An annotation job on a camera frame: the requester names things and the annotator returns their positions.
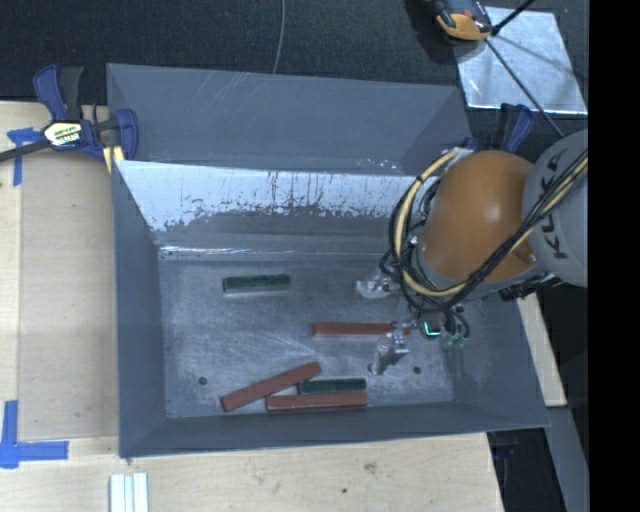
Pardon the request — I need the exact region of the grey metal bin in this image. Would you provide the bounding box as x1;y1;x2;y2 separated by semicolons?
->
104;62;552;459

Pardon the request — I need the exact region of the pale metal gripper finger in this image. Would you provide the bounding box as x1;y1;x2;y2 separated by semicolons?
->
355;277;398;300
372;333;412;377

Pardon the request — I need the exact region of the red-brown flat block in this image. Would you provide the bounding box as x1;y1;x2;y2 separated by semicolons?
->
312;321;402;339
219;360;324;414
265;390;370;415

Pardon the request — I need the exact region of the black cylinder on white bracket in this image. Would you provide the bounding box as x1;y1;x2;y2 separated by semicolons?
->
498;273;567;303

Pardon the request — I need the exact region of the dark green flat block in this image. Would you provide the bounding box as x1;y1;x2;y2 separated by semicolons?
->
221;273;293;298
297;377;369;396

